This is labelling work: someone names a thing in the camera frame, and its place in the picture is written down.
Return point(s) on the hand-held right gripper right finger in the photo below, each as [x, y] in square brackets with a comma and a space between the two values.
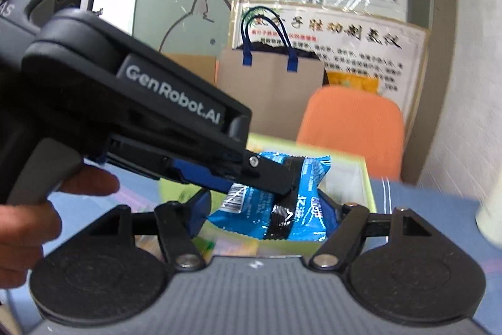
[353, 221]

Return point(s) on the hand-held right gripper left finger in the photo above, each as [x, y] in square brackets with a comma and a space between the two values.
[200, 213]

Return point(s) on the brown cardboard box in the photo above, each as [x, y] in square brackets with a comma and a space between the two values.
[192, 64]

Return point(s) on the person's left hand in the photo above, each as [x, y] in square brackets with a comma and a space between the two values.
[23, 240]

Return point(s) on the blue snack packet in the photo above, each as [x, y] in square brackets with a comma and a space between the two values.
[255, 207]

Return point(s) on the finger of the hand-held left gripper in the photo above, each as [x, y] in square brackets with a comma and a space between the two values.
[204, 180]
[270, 174]

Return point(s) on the brown paper bag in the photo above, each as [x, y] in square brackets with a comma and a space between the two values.
[266, 95]

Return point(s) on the green cardboard box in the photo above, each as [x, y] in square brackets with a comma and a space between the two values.
[366, 186]

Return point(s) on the blue striped tablecloth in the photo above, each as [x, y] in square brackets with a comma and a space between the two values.
[423, 201]

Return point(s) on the framed poster with black characters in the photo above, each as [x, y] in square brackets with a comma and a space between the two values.
[372, 40]

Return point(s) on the white thermos jug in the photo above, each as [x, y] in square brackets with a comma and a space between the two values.
[490, 217]

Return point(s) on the orange chair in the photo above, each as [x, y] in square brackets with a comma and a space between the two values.
[353, 123]

